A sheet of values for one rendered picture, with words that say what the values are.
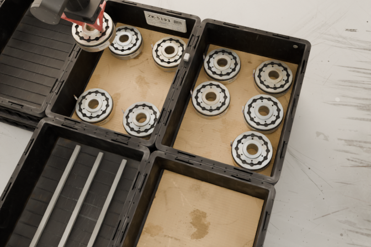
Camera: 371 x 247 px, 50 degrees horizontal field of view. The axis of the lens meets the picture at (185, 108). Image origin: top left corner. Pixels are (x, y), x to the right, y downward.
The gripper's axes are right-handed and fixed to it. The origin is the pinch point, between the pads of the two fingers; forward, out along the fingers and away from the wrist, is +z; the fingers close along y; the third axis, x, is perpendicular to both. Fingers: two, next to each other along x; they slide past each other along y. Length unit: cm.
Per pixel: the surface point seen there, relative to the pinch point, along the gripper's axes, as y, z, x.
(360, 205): 76, 35, -14
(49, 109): -6.3, 10.8, -20.7
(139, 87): 9.3, 22.0, -4.1
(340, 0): 57, 39, 54
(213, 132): 33.6, 22.0, -10.4
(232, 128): 38.0, 22.2, -7.6
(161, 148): 24.7, 11.2, -21.1
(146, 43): 5.3, 22.8, 10.5
